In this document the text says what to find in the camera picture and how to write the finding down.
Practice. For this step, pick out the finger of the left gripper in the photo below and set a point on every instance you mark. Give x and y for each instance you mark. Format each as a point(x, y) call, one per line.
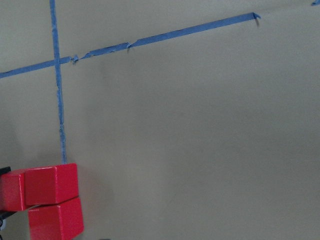
point(5, 170)

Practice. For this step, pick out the red block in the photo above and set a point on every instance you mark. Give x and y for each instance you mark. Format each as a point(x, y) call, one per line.
point(63, 221)
point(12, 191)
point(51, 185)

